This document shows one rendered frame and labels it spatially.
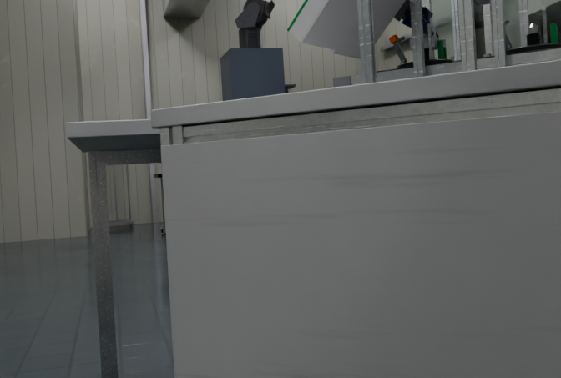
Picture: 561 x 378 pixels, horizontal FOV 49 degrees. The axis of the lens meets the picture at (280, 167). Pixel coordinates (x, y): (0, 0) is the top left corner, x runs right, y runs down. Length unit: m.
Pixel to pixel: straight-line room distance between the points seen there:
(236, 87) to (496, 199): 0.91
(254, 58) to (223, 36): 8.76
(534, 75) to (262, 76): 0.92
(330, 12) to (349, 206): 0.47
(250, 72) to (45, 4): 7.37
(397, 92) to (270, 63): 0.81
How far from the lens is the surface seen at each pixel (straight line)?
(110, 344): 1.90
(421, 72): 1.40
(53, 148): 8.58
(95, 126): 1.21
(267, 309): 0.95
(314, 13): 1.20
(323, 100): 0.88
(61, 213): 8.58
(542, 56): 1.40
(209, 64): 10.23
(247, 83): 1.59
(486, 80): 0.82
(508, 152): 0.81
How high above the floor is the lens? 0.75
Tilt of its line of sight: level
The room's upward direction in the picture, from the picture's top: 3 degrees counter-clockwise
